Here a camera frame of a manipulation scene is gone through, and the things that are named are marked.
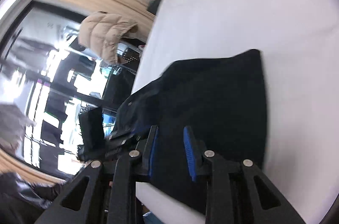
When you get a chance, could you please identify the black pants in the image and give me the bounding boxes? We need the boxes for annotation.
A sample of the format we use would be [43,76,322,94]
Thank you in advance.
[114,50,267,213]

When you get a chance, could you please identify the beige puffer jacket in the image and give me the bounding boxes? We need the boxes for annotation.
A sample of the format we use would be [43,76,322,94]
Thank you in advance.
[78,12,138,64]

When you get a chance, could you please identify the white bed sheet mattress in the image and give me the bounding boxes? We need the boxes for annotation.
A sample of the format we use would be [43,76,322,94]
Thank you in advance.
[133,0,338,223]

